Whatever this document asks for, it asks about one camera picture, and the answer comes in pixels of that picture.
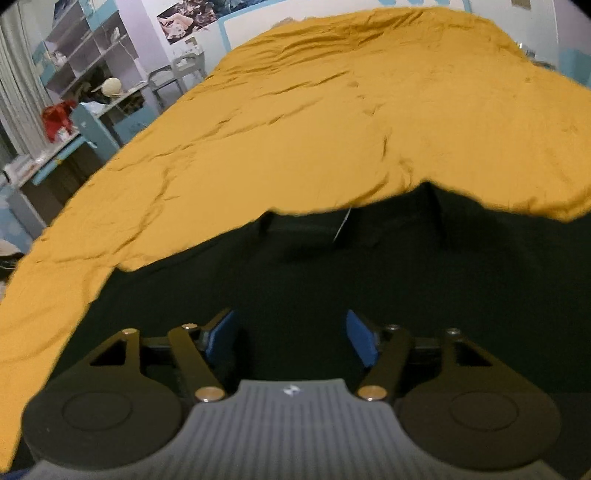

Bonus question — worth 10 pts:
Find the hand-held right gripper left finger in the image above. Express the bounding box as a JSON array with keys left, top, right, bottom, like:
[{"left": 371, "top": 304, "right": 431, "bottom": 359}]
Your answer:
[{"left": 88, "top": 308, "right": 236, "bottom": 401}]

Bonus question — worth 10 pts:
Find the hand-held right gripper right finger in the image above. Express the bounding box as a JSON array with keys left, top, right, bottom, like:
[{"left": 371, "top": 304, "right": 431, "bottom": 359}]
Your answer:
[{"left": 345, "top": 308, "right": 494, "bottom": 402}]

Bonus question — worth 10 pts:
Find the black long-sleeve sweater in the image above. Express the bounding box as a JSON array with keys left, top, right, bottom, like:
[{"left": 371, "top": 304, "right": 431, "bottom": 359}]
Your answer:
[{"left": 14, "top": 181, "right": 591, "bottom": 476}]

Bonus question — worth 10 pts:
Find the yellow quilted blanket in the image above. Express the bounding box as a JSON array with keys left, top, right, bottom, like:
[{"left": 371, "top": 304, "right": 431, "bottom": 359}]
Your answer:
[{"left": 0, "top": 7, "right": 591, "bottom": 467}]

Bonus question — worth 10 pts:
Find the light blue chair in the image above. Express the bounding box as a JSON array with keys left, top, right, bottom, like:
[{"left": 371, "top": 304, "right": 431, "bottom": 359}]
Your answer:
[{"left": 71, "top": 102, "right": 122, "bottom": 160}]

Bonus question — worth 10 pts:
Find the light blue desk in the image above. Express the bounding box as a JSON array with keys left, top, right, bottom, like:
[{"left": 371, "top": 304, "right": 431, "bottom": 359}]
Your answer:
[{"left": 2, "top": 85, "right": 153, "bottom": 217}]

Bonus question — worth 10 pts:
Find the grey metal cart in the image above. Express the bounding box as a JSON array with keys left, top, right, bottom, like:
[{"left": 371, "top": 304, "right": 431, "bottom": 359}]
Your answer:
[{"left": 148, "top": 48, "right": 206, "bottom": 112}]

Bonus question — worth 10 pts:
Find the red bag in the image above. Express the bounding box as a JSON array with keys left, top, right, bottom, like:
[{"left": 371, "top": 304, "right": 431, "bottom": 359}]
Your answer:
[{"left": 42, "top": 100, "right": 77, "bottom": 141}]

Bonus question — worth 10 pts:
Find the white and blue headboard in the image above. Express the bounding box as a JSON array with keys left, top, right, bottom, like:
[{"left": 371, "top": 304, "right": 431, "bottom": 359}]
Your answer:
[{"left": 217, "top": 0, "right": 472, "bottom": 54}]

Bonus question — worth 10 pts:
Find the grey curtain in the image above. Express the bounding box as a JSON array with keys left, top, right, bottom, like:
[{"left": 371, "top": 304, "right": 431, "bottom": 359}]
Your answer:
[{"left": 0, "top": 18, "right": 54, "bottom": 158}]

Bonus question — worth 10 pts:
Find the white and blue wardrobe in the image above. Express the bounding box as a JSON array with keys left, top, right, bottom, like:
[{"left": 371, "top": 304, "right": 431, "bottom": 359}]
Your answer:
[{"left": 556, "top": 46, "right": 591, "bottom": 88}]

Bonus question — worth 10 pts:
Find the wall poster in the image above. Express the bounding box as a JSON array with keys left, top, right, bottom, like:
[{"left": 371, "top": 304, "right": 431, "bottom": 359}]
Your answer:
[{"left": 157, "top": 0, "right": 278, "bottom": 44}]

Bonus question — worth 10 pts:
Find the white wall shelf unit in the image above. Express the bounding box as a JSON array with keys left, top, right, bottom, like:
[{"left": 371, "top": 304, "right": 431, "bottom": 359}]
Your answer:
[{"left": 32, "top": 0, "right": 139, "bottom": 100}]

